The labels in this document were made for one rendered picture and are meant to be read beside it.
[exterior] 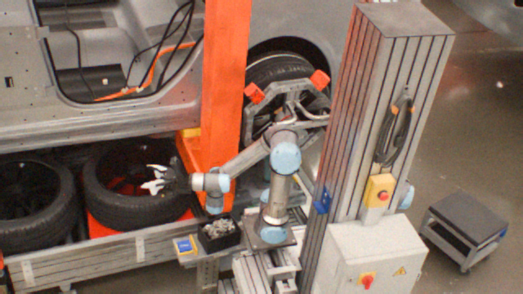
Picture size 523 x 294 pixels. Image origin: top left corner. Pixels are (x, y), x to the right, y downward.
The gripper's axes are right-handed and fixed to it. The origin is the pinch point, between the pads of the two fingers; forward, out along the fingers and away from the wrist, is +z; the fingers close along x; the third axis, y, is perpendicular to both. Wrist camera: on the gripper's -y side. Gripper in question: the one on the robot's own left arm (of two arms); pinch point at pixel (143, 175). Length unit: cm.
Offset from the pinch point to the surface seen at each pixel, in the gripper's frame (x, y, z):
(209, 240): 35, 63, -28
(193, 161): 83, 45, -15
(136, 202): 66, 65, 16
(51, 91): 74, 1, 58
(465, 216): 90, 80, -191
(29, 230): 44, 70, 68
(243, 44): 48, -41, -38
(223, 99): 49, -12, -31
